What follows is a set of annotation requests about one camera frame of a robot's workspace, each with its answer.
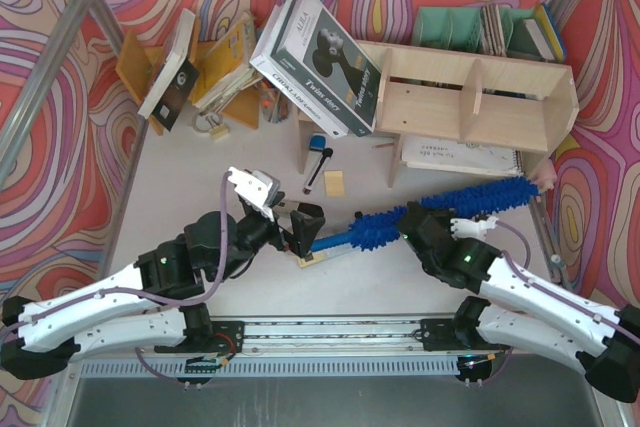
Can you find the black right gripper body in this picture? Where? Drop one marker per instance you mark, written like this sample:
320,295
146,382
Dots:
410,219

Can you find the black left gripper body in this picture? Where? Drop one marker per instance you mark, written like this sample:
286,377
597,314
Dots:
288,227

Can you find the blue microfiber duster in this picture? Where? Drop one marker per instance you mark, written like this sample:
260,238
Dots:
371,231

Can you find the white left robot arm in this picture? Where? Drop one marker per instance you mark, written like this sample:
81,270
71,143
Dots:
158,301

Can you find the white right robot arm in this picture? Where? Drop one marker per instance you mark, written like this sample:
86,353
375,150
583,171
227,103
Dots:
509,305

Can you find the light wooden bookshelf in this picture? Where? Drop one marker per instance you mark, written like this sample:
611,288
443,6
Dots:
528,106

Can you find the grey black stapler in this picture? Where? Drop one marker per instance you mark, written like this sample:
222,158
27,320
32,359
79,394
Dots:
286,207

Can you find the yellow blue calculator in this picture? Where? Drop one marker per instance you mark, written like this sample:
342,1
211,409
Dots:
324,255

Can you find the yellow sticky note pad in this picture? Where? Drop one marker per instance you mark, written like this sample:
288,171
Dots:
334,184

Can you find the black and white marker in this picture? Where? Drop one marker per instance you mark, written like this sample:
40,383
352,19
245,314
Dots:
317,170

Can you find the blue and white eraser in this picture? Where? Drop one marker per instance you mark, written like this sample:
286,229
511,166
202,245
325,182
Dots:
317,143

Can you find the small brass padlock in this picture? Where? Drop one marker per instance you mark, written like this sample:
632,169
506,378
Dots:
219,131

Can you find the coloured pencils bundle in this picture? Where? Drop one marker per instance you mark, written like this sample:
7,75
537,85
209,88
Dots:
274,105

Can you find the pink pig figurine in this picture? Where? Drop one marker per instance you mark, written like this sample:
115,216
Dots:
545,176

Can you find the yellow book stack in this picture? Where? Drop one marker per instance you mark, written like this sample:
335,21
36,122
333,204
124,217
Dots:
225,69

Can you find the white Choklad book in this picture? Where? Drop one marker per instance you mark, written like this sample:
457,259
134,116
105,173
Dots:
263,60

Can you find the large Twins story book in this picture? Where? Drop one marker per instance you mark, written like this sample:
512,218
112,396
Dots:
318,53

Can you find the black and white paperback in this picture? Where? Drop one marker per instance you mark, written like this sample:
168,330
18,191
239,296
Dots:
172,76

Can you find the yellow wooden book stand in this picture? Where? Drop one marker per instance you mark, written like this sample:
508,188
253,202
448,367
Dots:
134,67

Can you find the mint green desk organizer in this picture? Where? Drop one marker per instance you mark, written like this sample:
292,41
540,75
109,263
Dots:
495,30

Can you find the blue bound book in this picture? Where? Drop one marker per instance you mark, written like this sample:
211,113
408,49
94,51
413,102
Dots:
543,26

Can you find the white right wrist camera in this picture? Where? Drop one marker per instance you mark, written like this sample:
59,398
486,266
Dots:
467,228

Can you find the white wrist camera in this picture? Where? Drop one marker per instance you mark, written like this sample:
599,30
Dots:
467,228
256,188

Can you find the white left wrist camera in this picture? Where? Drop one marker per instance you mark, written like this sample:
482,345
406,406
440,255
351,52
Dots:
256,188

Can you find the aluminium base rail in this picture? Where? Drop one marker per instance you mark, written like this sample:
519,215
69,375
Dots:
384,346

